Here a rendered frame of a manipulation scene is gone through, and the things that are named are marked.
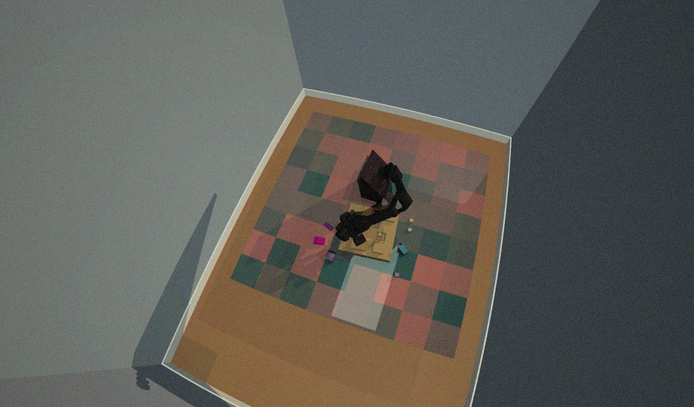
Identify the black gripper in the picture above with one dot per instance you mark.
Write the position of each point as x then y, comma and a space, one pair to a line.
358, 240

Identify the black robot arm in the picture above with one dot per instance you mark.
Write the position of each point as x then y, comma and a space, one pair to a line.
363, 223

